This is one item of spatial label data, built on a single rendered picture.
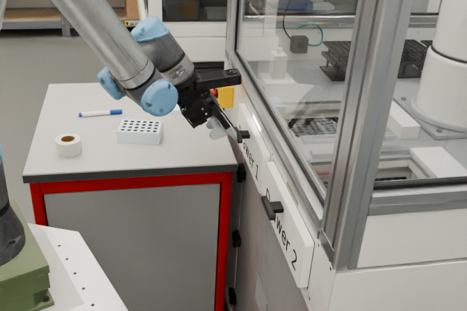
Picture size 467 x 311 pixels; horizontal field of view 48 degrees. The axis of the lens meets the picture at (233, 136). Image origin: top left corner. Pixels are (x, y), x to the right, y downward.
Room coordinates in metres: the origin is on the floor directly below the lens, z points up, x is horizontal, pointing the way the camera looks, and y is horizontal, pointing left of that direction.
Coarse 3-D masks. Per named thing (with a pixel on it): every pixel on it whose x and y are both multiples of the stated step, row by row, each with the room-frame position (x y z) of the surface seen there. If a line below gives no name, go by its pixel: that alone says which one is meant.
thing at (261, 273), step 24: (240, 168) 1.34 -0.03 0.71; (240, 192) 1.36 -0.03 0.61; (240, 216) 1.34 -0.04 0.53; (264, 216) 1.10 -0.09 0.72; (240, 240) 1.31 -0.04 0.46; (264, 240) 1.08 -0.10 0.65; (240, 264) 1.29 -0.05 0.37; (264, 264) 1.06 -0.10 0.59; (240, 288) 1.27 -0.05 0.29; (264, 288) 1.04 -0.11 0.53; (288, 288) 0.87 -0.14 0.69
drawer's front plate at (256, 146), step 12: (240, 108) 1.30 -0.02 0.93; (240, 120) 1.29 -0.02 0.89; (252, 120) 1.22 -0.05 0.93; (252, 132) 1.16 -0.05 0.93; (240, 144) 1.27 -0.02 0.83; (252, 144) 1.15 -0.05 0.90; (264, 144) 1.10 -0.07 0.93; (252, 156) 1.14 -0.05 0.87; (264, 156) 1.05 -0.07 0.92; (252, 168) 1.13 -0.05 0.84; (264, 168) 1.05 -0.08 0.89
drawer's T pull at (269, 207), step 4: (264, 196) 0.90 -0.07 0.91; (264, 200) 0.89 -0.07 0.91; (268, 200) 0.89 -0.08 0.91; (264, 204) 0.88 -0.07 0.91; (268, 204) 0.88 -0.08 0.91; (272, 204) 0.88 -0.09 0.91; (276, 204) 0.88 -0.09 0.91; (280, 204) 0.88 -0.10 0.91; (268, 208) 0.86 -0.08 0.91; (272, 208) 0.86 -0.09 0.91; (276, 208) 0.86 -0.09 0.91; (280, 208) 0.87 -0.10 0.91; (268, 212) 0.85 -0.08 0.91; (272, 212) 0.85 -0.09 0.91; (276, 212) 0.86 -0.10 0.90; (280, 212) 0.86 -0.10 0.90; (268, 216) 0.84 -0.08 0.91; (272, 216) 0.84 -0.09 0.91; (272, 220) 0.84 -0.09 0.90
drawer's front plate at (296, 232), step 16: (272, 176) 0.96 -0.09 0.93; (272, 192) 0.95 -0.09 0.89; (288, 192) 0.90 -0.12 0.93; (288, 208) 0.84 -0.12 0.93; (272, 224) 0.93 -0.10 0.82; (288, 224) 0.83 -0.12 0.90; (304, 224) 0.79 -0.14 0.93; (288, 240) 0.82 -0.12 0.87; (304, 240) 0.75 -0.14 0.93; (288, 256) 0.81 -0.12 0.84; (304, 256) 0.74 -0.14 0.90; (304, 272) 0.74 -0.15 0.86
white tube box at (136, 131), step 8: (128, 120) 1.43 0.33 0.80; (136, 120) 1.44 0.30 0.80; (144, 120) 1.44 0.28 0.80; (152, 120) 1.44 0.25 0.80; (120, 128) 1.38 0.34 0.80; (128, 128) 1.38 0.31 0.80; (136, 128) 1.38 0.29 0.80; (144, 128) 1.39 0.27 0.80; (152, 128) 1.39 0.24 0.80; (160, 128) 1.39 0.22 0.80; (120, 136) 1.36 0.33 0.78; (128, 136) 1.36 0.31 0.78; (136, 136) 1.36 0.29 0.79; (144, 136) 1.36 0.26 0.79; (152, 136) 1.36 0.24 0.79; (160, 136) 1.39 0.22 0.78
